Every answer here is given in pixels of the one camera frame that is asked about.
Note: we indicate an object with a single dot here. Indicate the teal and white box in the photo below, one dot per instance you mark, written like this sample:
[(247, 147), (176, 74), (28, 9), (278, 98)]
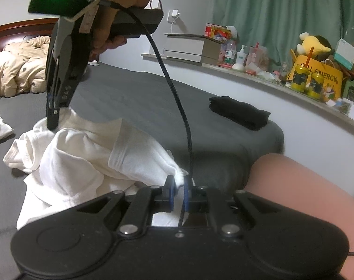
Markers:
[(345, 54)]

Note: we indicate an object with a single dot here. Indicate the pink packet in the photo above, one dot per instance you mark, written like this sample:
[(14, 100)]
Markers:
[(257, 57)]

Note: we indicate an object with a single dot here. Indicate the clear water bottle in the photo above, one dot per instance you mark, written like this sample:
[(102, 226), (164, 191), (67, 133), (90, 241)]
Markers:
[(229, 54)]

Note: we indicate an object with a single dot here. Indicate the dark wooden headboard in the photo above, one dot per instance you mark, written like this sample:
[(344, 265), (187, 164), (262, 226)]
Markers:
[(19, 24)]

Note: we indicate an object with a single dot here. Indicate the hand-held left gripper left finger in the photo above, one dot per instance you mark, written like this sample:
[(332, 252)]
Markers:
[(170, 194)]

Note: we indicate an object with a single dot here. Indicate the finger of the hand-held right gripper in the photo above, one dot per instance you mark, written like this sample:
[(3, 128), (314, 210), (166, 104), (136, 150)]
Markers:
[(53, 119)]

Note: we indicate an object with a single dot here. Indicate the person's right leg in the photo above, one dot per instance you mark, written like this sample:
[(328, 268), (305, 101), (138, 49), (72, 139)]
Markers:
[(296, 180)]

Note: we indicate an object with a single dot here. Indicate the beige duvet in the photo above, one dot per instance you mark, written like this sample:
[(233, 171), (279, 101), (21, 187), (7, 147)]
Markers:
[(16, 64)]

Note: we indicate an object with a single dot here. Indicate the red snack box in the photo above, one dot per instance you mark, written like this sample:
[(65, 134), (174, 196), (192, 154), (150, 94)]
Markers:
[(220, 31)]

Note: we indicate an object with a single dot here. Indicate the white t-shirt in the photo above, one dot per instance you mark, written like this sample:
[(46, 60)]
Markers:
[(86, 157)]

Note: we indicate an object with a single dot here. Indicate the grey window sill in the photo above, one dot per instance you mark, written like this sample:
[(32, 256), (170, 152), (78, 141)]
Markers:
[(281, 89)]

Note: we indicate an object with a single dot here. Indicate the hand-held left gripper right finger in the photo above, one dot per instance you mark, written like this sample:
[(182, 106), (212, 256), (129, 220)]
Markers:
[(186, 194)]

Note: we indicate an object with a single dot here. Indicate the white pump bottle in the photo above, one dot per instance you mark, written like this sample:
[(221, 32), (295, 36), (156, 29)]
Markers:
[(241, 59)]

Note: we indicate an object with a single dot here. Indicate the yellow plush toy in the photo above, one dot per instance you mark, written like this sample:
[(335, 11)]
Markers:
[(311, 43)]

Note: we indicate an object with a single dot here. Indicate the green curtain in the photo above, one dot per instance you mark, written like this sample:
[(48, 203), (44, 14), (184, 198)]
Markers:
[(267, 3)]

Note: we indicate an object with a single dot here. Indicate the white wall charger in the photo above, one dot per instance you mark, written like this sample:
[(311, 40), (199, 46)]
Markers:
[(174, 14)]

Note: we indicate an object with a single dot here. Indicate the black folded garment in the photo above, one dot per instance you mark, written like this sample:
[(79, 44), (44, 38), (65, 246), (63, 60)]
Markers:
[(238, 111)]

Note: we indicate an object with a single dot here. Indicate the yellow paper bag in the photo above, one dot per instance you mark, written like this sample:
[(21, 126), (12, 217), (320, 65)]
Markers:
[(329, 77)]

